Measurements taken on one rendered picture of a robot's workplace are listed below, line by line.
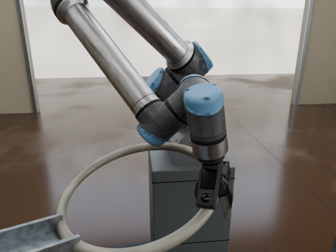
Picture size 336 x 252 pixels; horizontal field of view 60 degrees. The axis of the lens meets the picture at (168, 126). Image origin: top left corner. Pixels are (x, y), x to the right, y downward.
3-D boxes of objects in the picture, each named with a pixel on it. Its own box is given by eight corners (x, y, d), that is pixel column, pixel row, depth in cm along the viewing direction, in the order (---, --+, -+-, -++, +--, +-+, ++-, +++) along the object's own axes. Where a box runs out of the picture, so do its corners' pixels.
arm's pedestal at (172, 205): (143, 249, 204) (139, 136, 176) (212, 243, 209) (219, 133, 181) (146, 316, 157) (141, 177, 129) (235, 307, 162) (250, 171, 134)
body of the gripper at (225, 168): (232, 178, 82) (228, 142, 77) (226, 199, 75) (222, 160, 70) (205, 176, 85) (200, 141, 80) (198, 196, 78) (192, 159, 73)
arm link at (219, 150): (223, 146, 67) (183, 145, 70) (225, 164, 69) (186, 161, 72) (229, 127, 74) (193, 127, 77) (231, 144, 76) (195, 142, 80)
